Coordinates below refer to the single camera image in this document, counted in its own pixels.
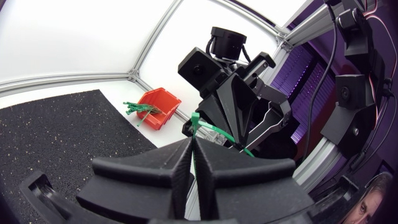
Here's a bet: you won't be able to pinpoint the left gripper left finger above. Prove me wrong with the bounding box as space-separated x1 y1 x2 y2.
76 136 194 224

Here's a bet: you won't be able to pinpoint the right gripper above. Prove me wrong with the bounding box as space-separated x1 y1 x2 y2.
182 52 292 152

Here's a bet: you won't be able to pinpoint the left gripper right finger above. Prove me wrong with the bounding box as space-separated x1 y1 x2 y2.
193 136 315 224

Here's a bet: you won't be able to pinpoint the green cable tie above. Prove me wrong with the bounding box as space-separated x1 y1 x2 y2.
190 111 255 180

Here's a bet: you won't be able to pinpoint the red plastic box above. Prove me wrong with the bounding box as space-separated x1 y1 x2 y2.
136 87 182 131

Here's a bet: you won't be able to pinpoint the black speckled mat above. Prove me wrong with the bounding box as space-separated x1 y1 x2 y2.
0 89 158 224

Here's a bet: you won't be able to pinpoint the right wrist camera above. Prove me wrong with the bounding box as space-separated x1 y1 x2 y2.
177 46 229 99

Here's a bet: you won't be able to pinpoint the bundle of green cable ties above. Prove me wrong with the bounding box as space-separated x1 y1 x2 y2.
123 101 166 128

